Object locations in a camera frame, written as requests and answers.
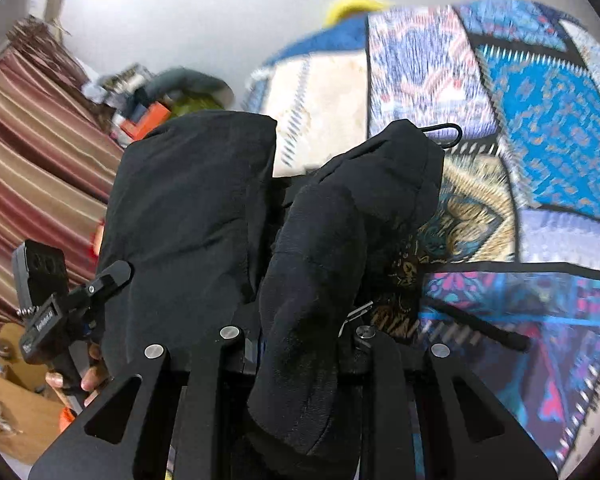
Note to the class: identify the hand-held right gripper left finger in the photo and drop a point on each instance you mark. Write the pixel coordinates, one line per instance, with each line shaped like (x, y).
(230, 357)

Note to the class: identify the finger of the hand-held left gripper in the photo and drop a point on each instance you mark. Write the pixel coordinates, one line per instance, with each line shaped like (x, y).
(105, 280)

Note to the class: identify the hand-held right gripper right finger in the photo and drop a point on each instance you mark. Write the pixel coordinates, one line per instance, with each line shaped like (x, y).
(382, 360)

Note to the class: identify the black zip hoodie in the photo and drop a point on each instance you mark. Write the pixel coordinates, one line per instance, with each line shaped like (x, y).
(190, 220)

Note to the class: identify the person's left hand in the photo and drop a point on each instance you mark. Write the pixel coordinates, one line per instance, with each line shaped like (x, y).
(96, 377)

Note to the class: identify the striped maroon curtain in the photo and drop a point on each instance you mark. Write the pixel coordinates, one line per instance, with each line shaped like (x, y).
(30, 160)

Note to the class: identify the orange box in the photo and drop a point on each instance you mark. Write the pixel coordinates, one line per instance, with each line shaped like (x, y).
(147, 120)

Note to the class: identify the pile of small clutter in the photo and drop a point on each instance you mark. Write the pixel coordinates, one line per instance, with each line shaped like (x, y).
(120, 87)

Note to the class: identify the green cloth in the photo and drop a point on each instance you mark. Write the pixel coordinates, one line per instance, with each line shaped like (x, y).
(195, 105)

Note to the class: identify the grey cushion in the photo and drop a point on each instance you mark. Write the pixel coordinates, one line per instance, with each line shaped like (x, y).
(185, 82)

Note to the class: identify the blue patchwork bedspread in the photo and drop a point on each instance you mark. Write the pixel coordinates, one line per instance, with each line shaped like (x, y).
(545, 120)

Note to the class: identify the yellow pillow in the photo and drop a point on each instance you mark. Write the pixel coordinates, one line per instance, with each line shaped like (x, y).
(352, 5)

